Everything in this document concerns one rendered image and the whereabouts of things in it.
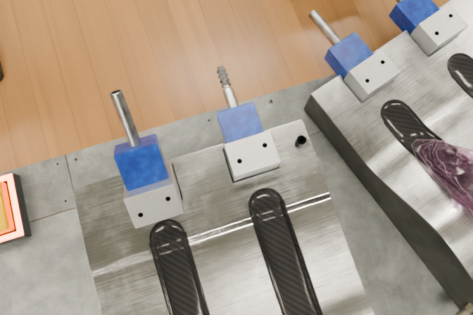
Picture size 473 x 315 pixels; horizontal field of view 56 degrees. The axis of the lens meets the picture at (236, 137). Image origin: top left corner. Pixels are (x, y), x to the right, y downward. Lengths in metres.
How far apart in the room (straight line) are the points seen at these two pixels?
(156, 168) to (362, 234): 0.28
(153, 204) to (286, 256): 0.15
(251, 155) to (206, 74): 0.19
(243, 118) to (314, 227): 0.14
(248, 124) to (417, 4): 0.28
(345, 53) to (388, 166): 0.15
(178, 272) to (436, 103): 0.36
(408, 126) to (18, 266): 0.50
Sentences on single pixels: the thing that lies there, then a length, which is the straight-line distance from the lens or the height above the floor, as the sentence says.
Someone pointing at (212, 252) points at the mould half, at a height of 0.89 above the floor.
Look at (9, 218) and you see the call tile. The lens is 0.59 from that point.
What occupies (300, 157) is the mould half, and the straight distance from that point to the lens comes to 0.49.
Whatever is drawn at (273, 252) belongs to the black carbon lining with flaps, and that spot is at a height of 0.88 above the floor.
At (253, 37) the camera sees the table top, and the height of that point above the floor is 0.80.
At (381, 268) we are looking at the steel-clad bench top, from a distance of 0.59.
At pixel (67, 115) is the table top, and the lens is 0.63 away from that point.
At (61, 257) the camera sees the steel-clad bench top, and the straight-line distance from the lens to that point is 0.59.
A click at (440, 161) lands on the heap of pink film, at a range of 0.53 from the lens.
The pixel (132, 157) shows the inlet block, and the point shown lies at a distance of 0.43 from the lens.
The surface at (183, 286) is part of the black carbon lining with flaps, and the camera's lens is 0.48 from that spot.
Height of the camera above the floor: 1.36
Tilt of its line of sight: 75 degrees down
